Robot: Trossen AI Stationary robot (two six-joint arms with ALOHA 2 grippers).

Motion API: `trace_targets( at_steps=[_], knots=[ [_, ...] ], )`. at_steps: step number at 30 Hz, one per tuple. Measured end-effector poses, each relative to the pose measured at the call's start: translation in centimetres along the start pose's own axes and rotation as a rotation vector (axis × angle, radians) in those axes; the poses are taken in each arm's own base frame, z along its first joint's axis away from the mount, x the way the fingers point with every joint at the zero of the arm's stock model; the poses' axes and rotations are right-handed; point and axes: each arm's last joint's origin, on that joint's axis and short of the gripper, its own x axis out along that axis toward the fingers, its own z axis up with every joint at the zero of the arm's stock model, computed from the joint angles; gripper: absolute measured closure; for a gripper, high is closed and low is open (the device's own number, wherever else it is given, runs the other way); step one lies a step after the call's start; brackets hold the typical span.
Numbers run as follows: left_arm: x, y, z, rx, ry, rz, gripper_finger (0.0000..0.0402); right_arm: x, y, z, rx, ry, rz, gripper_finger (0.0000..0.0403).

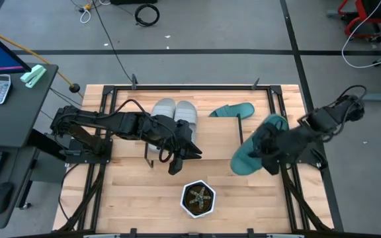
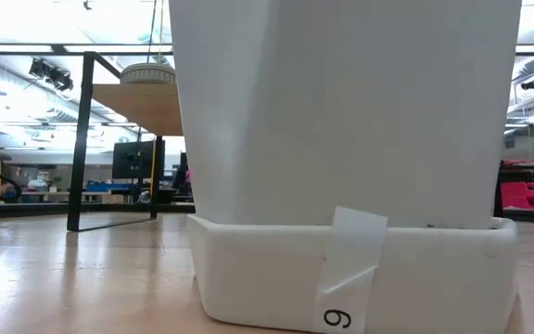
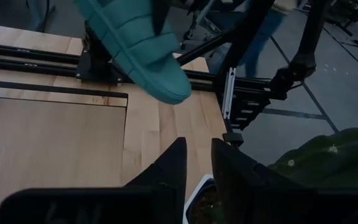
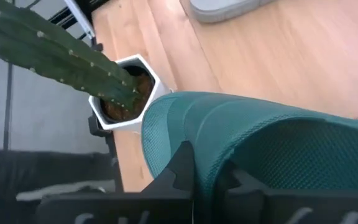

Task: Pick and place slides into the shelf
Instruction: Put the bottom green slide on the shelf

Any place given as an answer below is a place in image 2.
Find red plastic storage bins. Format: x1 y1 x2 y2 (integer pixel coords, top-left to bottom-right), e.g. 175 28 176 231
500 160 534 211

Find white hexagonal planter pot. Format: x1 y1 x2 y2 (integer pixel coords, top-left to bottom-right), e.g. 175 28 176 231
168 0 524 231

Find black computer monitor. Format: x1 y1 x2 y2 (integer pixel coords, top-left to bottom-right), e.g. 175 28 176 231
111 140 166 181

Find wooden shelf board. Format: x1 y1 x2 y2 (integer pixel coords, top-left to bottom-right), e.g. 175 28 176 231
91 83 184 137

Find wooden table with black legs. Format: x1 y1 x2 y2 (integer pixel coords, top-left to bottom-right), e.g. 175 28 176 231
66 50 175 232

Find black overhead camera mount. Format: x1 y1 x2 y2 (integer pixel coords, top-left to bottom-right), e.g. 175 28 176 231
29 58 74 93

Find black metal frame bar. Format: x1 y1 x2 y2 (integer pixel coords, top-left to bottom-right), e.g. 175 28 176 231
0 42 174 49

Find white plastic planter saucer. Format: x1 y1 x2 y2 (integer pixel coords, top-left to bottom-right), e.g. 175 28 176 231
185 213 521 334

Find white tape label with 6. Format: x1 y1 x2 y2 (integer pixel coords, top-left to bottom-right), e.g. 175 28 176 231
311 206 389 334

